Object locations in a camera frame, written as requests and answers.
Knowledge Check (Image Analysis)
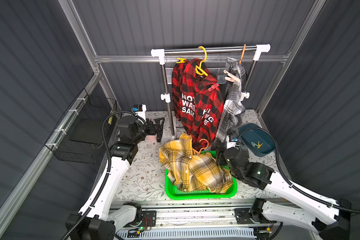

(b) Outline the orange plastic hanger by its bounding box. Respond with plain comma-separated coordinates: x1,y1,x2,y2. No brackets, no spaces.
193,139,210,155

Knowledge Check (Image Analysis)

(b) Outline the yellow plaid long-sleeve shirt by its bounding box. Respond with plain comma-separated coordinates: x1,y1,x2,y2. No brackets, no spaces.
159,133,233,194

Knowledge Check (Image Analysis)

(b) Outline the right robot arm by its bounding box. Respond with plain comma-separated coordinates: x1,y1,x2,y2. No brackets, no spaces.
217,136,360,240

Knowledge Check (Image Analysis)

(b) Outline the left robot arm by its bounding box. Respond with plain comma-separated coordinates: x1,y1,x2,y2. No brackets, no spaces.
62,105,165,240

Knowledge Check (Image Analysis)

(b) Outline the grey plaid long-sleeve shirt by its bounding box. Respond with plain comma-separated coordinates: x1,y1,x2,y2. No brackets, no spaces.
214,58,247,151

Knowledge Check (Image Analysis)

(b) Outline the yellow plastic hanger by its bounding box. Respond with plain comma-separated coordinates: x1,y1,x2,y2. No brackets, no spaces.
195,46,208,77

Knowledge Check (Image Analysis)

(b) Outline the brown orange hanger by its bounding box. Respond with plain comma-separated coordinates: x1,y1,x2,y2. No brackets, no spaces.
239,44,247,65

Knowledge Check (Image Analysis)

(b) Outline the pink pen cup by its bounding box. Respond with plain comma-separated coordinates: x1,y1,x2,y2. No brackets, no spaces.
145,135,157,142

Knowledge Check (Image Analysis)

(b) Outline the dark teal plastic bin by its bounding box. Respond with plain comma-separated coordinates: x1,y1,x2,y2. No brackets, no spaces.
239,123,275,157

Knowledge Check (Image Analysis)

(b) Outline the yellow object in basket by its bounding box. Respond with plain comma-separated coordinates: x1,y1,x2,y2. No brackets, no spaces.
108,110,114,125

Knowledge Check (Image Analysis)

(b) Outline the red black plaid shirt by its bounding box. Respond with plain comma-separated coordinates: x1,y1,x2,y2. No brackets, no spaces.
172,58,224,149

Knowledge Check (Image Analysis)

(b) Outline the floral table mat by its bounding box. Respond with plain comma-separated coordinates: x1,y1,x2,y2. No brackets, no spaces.
113,110,280,202

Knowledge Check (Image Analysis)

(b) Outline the green perforated plastic tray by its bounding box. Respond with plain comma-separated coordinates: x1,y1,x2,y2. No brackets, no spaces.
159,149,237,200

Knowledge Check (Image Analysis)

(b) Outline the small yellow clothespin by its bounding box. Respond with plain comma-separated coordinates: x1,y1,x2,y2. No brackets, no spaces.
177,58,187,64

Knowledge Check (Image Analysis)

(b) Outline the red clothespin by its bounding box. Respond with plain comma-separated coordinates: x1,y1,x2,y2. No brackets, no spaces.
208,83,219,92

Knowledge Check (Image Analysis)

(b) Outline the pink clothespin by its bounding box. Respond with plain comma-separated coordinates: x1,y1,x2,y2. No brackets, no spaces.
224,70,241,83

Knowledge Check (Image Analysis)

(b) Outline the steel clothes rack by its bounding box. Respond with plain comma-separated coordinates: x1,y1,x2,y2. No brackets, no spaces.
151,44,284,138

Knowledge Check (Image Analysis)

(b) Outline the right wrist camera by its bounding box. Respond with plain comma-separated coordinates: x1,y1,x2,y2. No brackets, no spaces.
226,136,240,149

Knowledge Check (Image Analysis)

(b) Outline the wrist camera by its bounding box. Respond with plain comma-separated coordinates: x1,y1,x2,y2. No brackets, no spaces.
132,104,147,120
226,136,240,149

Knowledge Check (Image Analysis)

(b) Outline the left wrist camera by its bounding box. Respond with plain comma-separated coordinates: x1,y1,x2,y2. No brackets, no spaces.
132,104,147,120

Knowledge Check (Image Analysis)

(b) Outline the black wire wall basket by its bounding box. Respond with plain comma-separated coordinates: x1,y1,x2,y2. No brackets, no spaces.
45,91,118,165

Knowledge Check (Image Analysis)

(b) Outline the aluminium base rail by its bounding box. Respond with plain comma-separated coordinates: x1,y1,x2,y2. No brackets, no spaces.
107,200,328,240

